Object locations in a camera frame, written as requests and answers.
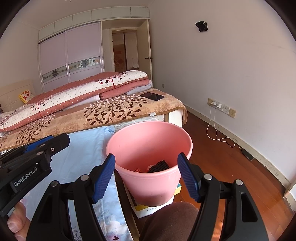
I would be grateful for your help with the brown leaf pattern blanket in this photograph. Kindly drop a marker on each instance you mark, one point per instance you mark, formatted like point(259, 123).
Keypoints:
point(111, 111)

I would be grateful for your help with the white room door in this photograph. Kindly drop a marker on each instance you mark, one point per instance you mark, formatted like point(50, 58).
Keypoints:
point(144, 46)

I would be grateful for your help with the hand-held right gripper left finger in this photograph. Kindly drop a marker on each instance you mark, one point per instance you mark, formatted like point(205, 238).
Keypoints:
point(104, 178)

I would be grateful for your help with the person's left hand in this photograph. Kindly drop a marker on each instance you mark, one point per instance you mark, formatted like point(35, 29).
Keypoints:
point(19, 220)

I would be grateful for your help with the black wall bracket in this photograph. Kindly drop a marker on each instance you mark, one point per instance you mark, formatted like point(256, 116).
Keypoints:
point(201, 26)

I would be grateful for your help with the black smartphone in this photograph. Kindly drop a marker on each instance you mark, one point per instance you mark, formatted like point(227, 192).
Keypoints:
point(152, 96)

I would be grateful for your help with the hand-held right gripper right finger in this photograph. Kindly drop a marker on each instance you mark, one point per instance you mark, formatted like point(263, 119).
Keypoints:
point(188, 178)

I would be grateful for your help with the white yellow cardboard box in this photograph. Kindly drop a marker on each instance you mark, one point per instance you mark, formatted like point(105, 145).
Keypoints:
point(143, 210)

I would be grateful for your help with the black foam fruit net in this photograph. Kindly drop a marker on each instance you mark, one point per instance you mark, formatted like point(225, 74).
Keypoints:
point(159, 166)

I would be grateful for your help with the dark flat device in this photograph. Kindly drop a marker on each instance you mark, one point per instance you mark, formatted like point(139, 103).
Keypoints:
point(247, 154)

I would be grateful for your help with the light blue printed cloth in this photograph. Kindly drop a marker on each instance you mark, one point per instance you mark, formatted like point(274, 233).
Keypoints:
point(85, 148)

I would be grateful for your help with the beige wall socket panel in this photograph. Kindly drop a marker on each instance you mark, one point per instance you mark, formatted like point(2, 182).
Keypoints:
point(225, 109)

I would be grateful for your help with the cream bed headboard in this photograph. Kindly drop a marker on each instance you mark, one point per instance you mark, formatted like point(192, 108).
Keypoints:
point(13, 92)

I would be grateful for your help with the person's right leg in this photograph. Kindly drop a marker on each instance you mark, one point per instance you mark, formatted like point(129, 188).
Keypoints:
point(168, 222)

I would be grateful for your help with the white sliding door wardrobe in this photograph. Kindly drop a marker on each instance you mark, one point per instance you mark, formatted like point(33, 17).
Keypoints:
point(69, 51)

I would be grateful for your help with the yellow floral pillow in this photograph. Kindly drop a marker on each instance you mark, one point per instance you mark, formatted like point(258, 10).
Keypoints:
point(26, 96)

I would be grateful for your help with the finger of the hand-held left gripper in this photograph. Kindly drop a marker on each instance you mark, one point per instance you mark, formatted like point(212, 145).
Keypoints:
point(32, 143)
point(57, 143)

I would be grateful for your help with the pink plastic bin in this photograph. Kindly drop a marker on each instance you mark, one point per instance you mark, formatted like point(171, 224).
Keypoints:
point(148, 185)

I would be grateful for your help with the white bed frame board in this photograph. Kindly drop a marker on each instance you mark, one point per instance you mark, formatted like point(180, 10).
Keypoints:
point(175, 118)

